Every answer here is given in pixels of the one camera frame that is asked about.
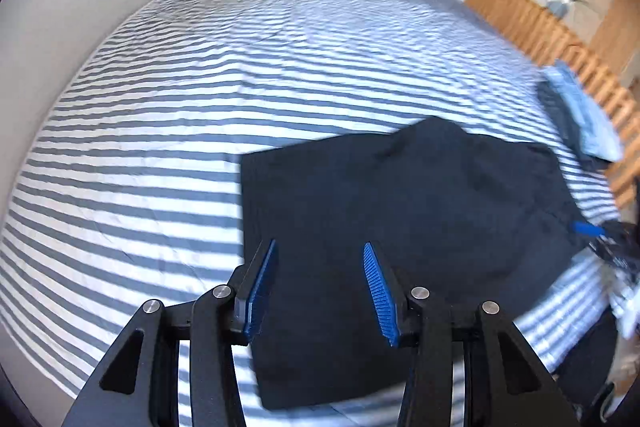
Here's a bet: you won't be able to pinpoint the light wooden panel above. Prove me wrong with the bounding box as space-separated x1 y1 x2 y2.
589 0 640 88

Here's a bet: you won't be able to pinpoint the blue white striped blanket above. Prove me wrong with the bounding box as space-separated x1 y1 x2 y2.
0 0 626 427

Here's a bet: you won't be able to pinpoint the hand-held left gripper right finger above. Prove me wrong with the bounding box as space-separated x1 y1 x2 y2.
362 241 581 427

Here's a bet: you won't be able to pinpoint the person's dark clothing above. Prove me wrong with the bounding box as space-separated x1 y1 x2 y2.
550 306 640 427

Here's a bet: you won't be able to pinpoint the person's right hand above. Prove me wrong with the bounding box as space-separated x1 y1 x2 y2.
606 271 640 339

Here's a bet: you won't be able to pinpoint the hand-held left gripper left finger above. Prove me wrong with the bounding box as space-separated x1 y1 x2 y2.
62 238 279 427

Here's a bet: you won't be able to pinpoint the light blue pants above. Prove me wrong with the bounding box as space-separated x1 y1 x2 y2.
542 60 624 160

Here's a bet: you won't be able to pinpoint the wooden slatted headboard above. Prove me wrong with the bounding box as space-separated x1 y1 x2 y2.
464 0 640 210

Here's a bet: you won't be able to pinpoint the black pants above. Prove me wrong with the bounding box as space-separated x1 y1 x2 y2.
240 116 607 411

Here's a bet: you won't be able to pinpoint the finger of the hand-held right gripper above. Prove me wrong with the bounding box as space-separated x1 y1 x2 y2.
571 220 609 240

